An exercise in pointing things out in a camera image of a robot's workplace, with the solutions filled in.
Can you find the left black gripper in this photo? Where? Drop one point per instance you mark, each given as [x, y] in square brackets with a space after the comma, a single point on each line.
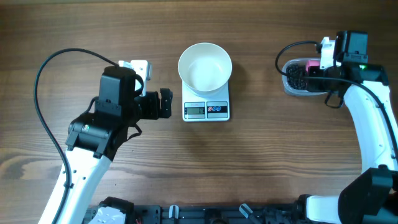
[165, 103]

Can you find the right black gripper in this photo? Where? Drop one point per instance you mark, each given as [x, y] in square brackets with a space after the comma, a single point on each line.
[315, 74]

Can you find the pink scoop with blue handle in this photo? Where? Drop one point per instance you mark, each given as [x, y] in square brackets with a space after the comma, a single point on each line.
[311, 63]

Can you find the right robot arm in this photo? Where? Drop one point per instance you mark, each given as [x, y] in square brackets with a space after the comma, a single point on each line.
[364, 89]

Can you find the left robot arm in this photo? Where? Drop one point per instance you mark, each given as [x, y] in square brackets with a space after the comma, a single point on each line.
[94, 138]

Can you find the white digital kitchen scale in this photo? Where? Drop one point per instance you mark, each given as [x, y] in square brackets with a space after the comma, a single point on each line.
[208, 107]

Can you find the white bowl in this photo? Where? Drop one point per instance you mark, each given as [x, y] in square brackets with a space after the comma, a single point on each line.
[205, 67]

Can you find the black beans in container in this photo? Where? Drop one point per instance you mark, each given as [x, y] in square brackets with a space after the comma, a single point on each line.
[295, 73]

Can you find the clear plastic container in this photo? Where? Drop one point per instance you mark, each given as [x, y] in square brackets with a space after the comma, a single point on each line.
[289, 89]

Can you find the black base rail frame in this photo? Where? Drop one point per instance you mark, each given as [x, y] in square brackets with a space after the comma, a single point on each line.
[116, 210]

